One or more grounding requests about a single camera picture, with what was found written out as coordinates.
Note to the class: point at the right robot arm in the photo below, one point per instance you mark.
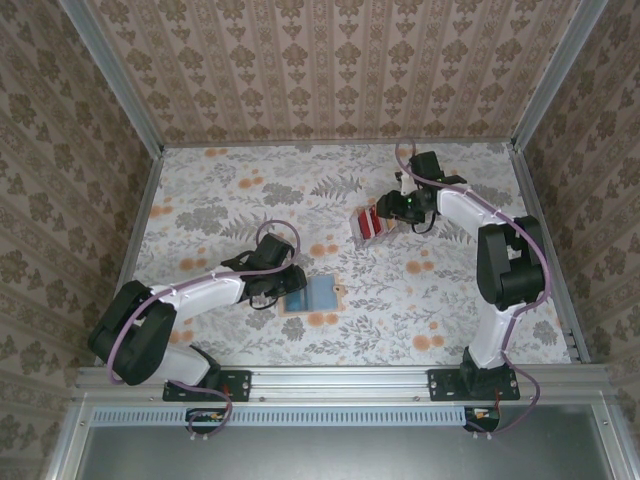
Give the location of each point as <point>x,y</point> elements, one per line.
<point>492,340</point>

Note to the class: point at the blue chip card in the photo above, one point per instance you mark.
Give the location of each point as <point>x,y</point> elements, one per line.
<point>297,302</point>

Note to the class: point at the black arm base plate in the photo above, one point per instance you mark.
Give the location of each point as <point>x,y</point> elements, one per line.
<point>239,385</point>
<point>440,385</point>

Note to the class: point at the clear acrylic card box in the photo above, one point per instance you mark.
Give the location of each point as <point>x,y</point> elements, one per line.
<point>365,241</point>

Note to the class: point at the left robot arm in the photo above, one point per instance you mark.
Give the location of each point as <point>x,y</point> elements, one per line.
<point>200,295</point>

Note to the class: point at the aluminium side rail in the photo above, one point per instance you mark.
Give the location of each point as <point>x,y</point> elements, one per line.
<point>140,220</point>
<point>530,190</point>

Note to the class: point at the thin aluminium rail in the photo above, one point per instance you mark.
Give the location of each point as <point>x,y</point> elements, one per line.
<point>300,142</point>

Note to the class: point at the red card with white line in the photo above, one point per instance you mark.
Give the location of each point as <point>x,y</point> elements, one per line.
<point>364,225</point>

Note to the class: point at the aluminium frame post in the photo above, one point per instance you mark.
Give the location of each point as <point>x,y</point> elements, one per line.
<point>125,90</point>
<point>556,75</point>

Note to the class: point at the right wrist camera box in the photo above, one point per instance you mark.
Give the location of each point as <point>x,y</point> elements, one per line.
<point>405,182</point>

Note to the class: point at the red card with white logo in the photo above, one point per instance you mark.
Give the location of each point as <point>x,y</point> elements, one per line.
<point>378,224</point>

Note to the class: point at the grey metal panel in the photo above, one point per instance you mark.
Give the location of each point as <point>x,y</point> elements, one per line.
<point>340,455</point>

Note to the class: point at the tan card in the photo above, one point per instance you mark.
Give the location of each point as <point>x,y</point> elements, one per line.
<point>391,226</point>

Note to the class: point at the wide aluminium base rail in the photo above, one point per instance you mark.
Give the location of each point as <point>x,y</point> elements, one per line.
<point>340,385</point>

